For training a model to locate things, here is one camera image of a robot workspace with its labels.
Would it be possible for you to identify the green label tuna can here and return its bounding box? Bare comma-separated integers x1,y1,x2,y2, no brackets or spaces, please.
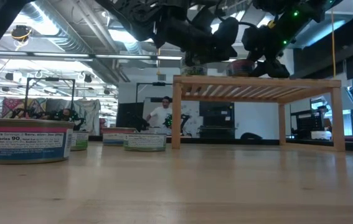
70,130,90,152
181,64,209,77
123,133,167,152

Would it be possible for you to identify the grey white cloth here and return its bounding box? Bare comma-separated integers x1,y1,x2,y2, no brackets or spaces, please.
45,98,102,133

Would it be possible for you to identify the yellow hanging cable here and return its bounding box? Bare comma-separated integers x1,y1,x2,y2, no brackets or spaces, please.
331,0,336,80

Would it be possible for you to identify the black stand frame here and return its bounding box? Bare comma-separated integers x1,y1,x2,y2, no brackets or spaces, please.
23,77,77,121
134,82,174,105

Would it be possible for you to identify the black monitor screen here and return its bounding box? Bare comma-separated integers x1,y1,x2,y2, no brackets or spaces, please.
116,101,145,129

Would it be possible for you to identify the colourful patterned cloth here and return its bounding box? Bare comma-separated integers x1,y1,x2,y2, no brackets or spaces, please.
1,96,48,119

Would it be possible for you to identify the bright ceiling light panel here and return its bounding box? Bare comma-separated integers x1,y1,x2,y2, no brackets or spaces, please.
107,29,143,44

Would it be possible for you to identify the person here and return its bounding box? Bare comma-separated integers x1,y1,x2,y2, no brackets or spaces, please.
144,95,174,135

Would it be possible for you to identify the wooden slatted shelf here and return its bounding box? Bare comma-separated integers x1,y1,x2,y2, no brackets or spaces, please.
172,74,346,152

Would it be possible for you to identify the black rounded object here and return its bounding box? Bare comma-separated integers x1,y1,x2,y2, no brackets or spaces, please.
240,132,263,141

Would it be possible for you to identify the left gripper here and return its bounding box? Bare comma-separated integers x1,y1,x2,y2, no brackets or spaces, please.
160,18,238,68

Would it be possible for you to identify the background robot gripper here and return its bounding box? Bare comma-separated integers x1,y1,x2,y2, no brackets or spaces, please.
163,113,191,134
132,114,151,133

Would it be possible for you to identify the desk computer monitor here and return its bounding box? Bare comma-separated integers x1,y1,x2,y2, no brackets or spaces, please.
291,108,326,133

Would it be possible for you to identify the grey lamp shade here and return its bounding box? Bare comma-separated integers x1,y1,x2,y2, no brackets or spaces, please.
339,86,353,111

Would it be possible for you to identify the silver spiral air duct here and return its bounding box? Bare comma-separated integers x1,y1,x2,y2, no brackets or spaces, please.
31,0,121,83

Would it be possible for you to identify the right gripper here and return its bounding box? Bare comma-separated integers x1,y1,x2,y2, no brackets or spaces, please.
241,18,292,78

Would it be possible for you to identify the white rounded object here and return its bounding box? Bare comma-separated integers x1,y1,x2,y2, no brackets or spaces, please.
311,130,332,141

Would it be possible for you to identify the blue pink label can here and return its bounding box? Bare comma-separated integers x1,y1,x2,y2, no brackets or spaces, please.
101,126,138,147
225,59,256,77
0,118,75,165

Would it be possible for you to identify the black cabinet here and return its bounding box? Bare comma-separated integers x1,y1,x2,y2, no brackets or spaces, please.
199,101,235,139

